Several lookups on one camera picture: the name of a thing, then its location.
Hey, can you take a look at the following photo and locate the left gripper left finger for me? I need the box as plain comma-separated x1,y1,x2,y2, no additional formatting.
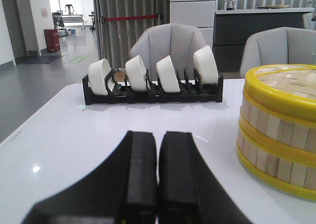
23,131,157,224

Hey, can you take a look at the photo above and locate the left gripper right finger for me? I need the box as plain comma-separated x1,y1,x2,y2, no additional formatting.
158,132,251,224

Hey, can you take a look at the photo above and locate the bamboo steamer basket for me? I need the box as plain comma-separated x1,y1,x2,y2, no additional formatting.
239,91,316,166
237,131,316,201

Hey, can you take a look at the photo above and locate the bamboo steamer lid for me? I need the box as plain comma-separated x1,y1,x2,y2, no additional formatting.
245,64,316,106

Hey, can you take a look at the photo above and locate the black dish rack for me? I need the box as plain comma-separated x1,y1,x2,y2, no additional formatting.
82,69,224,105

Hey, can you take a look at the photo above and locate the white bowl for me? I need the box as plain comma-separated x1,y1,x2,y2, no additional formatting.
125,55,147,92
193,45,219,84
156,55,180,93
88,59,111,95

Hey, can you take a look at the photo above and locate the left grey chair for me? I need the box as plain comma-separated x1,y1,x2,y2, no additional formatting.
129,23,206,81

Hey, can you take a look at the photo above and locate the grey chair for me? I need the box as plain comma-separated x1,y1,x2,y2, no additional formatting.
239,27,316,78
129,23,206,81

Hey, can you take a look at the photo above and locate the red trash bin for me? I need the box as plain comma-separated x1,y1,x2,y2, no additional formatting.
44,28,60,52

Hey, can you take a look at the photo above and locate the dark counter sideboard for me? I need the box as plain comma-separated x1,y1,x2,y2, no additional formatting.
212,7,316,73

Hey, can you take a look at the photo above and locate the red belt barrier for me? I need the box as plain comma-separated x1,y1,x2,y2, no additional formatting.
104,14,158,22

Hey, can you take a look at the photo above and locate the right grey chair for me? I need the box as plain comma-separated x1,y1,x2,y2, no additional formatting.
239,27,316,78

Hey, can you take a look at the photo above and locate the white cabinet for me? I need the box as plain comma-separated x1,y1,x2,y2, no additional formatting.
169,0,216,46

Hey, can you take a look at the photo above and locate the silver ornament on counter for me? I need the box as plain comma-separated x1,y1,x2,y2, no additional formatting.
225,0,237,10

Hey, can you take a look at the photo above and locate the wooden plate on counter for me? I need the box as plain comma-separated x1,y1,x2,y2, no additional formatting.
255,4,290,9

